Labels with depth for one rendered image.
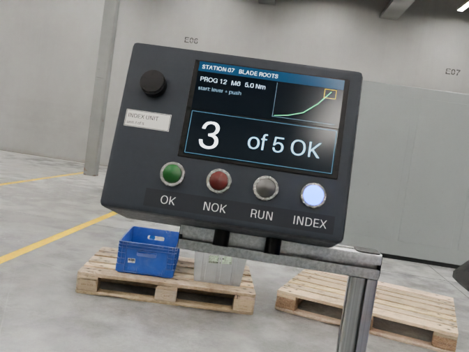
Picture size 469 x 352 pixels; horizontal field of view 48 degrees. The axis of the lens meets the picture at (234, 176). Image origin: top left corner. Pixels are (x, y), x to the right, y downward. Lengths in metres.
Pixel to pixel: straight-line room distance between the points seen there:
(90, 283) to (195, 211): 3.18
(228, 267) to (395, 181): 3.32
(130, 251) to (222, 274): 0.65
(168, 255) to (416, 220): 3.73
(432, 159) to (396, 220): 0.82
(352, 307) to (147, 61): 0.36
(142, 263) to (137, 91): 3.18
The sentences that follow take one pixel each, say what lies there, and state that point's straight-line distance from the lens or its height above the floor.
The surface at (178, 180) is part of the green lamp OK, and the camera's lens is 0.56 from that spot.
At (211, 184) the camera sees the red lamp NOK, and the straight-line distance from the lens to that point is 0.56.
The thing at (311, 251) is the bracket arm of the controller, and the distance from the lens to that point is 0.63.
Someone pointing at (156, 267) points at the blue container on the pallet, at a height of 0.21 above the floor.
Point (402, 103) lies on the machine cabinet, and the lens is 6.60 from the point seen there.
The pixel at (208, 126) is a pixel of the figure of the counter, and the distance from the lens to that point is 0.58.
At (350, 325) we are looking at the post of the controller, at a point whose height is 0.97.
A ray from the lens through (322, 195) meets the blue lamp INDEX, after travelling 0.56.
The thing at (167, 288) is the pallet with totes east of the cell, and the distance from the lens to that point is 3.66.
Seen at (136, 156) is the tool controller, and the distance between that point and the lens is 0.58.
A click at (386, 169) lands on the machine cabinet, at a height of 1.05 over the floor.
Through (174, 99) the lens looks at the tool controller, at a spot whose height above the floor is 1.20.
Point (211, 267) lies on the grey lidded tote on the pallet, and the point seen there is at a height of 0.26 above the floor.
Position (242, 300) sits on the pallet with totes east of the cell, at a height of 0.09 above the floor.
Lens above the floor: 1.16
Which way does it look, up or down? 4 degrees down
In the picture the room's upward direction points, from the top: 8 degrees clockwise
